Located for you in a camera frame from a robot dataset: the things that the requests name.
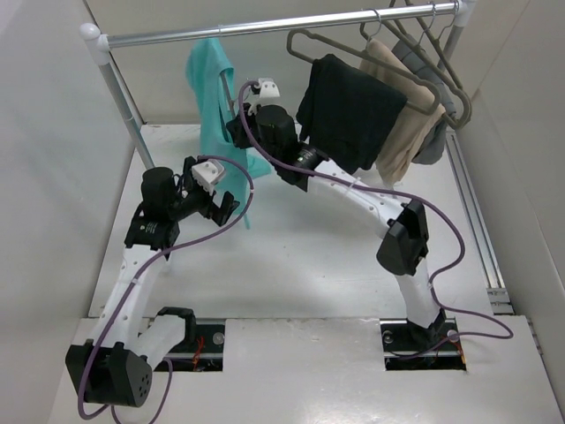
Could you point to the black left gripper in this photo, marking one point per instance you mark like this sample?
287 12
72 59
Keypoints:
218 215

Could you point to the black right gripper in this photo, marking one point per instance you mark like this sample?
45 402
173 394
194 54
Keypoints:
237 129

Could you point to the teal t shirt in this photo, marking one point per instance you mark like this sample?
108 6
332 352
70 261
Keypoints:
202 72

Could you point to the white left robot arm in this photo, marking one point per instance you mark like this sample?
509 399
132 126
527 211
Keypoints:
115 365

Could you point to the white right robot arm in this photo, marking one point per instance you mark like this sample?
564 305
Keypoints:
400 226

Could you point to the taupe hanger with grey garment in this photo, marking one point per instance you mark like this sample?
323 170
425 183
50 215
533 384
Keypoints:
443 45

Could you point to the black hanging garment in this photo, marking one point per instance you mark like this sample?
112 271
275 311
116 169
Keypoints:
347 113

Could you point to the cream ribbed garment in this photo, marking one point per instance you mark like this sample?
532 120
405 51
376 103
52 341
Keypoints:
411 127

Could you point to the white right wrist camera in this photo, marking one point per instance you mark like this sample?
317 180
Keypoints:
264 90

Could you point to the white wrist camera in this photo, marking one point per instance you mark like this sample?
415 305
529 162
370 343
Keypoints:
208 174
264 90

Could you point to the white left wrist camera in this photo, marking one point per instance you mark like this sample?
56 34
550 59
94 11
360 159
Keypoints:
208 174

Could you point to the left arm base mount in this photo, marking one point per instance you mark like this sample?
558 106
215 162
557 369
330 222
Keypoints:
205 353

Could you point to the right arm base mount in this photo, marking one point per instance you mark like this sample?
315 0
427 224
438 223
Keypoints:
403 352

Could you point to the aluminium rail right side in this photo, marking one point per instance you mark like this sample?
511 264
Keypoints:
495 287

